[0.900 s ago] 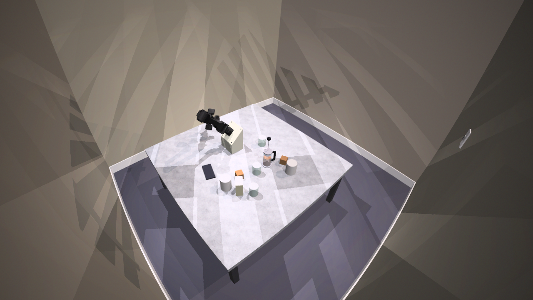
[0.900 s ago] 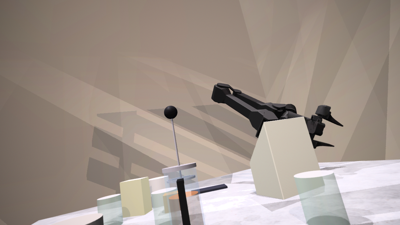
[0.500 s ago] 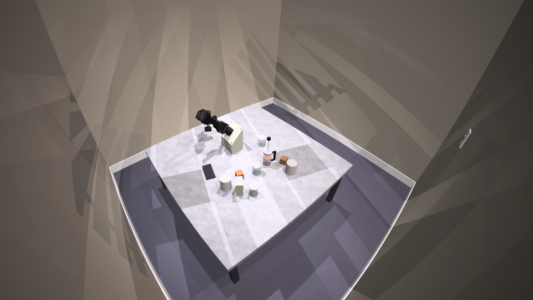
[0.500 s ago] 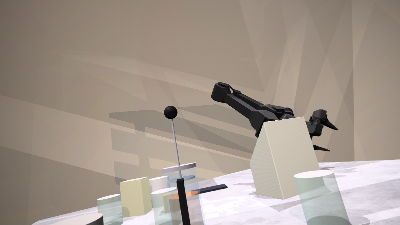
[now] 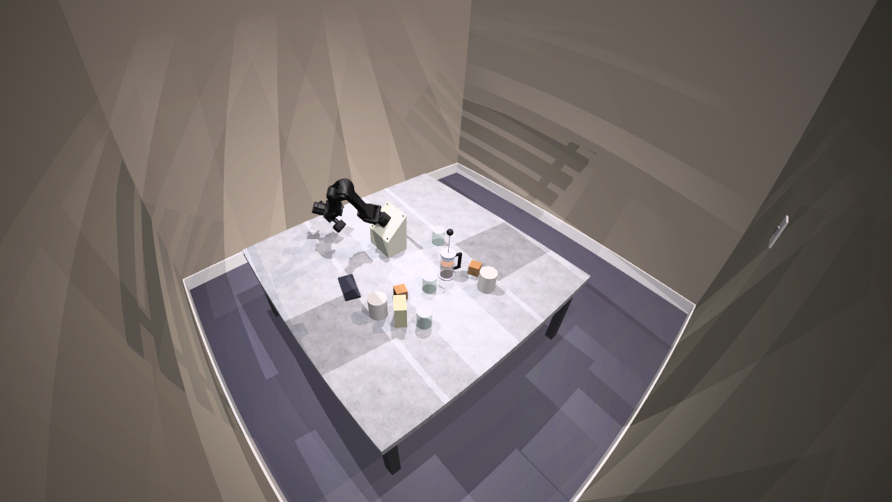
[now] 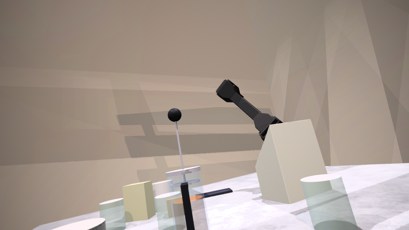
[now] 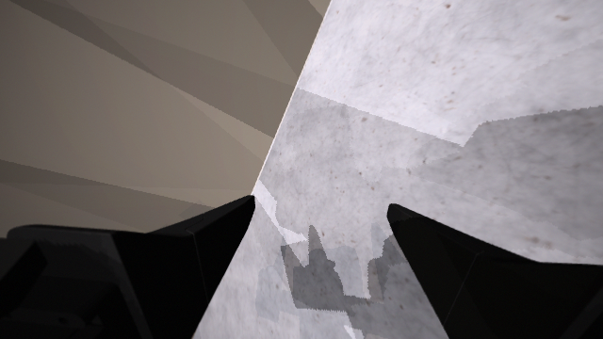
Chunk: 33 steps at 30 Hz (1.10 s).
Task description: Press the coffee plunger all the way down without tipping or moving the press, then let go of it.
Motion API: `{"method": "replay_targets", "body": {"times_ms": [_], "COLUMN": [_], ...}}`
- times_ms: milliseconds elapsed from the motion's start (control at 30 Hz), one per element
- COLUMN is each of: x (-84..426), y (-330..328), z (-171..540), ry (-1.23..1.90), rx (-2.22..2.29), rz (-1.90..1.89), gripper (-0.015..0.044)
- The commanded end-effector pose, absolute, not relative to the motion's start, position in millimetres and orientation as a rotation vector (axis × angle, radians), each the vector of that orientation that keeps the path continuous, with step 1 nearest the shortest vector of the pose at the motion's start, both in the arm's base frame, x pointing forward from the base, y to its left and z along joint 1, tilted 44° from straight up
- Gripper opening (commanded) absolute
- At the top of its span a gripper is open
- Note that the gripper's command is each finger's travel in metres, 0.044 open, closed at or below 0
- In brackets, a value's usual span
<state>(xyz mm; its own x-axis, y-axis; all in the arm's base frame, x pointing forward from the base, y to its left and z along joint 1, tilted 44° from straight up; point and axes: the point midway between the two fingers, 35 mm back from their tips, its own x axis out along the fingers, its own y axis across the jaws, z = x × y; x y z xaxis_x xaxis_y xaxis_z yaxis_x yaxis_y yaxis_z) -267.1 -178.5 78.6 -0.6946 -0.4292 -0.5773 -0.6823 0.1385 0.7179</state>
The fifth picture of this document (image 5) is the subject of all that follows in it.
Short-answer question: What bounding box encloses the clear glass french press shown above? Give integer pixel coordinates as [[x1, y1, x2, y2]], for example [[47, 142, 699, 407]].
[[438, 229, 462, 281]]

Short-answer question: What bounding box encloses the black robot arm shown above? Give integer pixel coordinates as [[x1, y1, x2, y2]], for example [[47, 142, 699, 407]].
[[312, 178, 391, 228]]

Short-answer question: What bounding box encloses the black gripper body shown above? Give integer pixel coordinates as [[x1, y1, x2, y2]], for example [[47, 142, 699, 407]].
[[319, 201, 346, 233]]

